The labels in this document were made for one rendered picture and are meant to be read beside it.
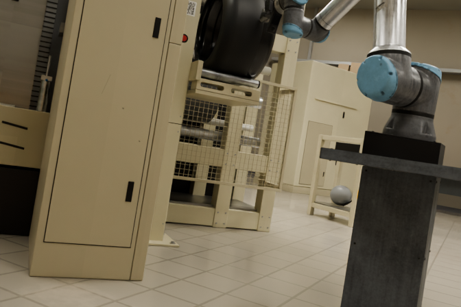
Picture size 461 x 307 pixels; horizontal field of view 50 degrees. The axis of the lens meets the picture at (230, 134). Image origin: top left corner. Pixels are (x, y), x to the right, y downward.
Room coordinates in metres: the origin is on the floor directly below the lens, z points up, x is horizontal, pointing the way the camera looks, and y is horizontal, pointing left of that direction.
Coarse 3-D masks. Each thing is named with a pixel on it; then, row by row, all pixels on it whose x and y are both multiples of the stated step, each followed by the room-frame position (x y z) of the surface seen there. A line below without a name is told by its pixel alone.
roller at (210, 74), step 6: (204, 72) 2.49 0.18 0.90; (210, 72) 2.50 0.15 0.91; (216, 72) 2.52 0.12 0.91; (210, 78) 2.52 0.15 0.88; (216, 78) 2.52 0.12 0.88; (222, 78) 2.53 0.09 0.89; (228, 78) 2.54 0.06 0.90; (234, 78) 2.55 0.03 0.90; (240, 78) 2.57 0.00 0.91; (246, 78) 2.58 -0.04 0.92; (240, 84) 2.58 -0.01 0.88; (246, 84) 2.59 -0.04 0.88; (252, 84) 2.59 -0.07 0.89; (258, 84) 2.60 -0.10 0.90
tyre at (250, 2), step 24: (216, 0) 2.83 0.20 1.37; (240, 0) 2.44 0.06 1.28; (264, 0) 2.51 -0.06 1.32; (216, 24) 2.92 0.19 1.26; (240, 24) 2.42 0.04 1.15; (264, 24) 2.47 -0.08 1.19; (216, 48) 2.49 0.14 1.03; (240, 48) 2.46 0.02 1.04; (264, 48) 2.49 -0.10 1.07; (240, 72) 2.56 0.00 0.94
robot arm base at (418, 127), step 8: (392, 112) 1.82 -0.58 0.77; (400, 112) 1.78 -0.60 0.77; (408, 112) 1.75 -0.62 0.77; (416, 112) 1.74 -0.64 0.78; (392, 120) 1.80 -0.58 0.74; (400, 120) 1.76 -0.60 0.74; (408, 120) 1.75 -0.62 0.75; (416, 120) 1.74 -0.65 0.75; (424, 120) 1.75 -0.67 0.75; (432, 120) 1.77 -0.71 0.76; (384, 128) 1.82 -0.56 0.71; (392, 128) 1.77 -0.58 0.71; (400, 128) 1.75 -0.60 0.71; (408, 128) 1.74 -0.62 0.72; (416, 128) 1.73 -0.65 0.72; (424, 128) 1.75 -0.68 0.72; (432, 128) 1.76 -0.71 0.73; (408, 136) 1.73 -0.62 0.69; (416, 136) 1.73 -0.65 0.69; (424, 136) 1.73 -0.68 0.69; (432, 136) 1.75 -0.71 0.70
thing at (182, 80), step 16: (192, 0) 2.52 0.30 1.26; (192, 16) 2.52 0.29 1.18; (192, 32) 2.53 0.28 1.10; (192, 48) 2.53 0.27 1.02; (176, 80) 2.51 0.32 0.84; (176, 96) 2.52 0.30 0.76; (176, 112) 2.52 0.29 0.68; (176, 128) 2.53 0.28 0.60; (176, 144) 2.53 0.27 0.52; (160, 176) 2.51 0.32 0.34; (160, 192) 2.52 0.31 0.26; (160, 208) 2.52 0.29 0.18; (160, 224) 2.53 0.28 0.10; (160, 240) 2.53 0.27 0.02
